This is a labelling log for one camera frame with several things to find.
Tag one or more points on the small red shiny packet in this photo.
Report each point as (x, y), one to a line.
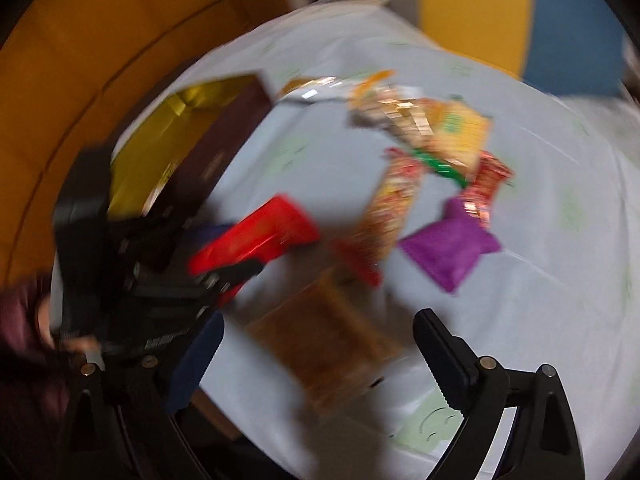
(485, 185)

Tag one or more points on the person's left hand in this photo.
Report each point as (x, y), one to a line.
(50, 315)

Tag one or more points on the dark box with gold lining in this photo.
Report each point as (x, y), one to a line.
(175, 150)

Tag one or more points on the purple snack packet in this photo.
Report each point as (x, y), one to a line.
(447, 250)

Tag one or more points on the brown snack packet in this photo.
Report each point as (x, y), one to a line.
(320, 345)

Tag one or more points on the long red and yellow packet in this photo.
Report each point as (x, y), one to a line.
(387, 210)

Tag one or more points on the grey yellow blue striped chair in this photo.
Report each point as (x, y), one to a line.
(500, 15)

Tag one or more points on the red snack packet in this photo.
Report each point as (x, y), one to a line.
(260, 232)

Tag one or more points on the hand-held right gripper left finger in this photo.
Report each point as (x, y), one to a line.
(197, 360)

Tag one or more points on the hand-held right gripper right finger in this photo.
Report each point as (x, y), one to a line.
(445, 360)

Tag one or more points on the clear orange pumpkin seed packet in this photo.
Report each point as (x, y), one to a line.
(387, 105)

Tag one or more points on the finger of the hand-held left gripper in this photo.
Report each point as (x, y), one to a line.
(232, 272)
(207, 234)

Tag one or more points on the person's left forearm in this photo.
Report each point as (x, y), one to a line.
(25, 385)

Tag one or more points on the shiny clear snack packet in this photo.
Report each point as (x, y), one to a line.
(310, 91)

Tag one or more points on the yellow green cracker packet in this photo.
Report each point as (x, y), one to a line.
(457, 132)

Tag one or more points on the orange wooden wardrobe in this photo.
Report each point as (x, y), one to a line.
(100, 50)

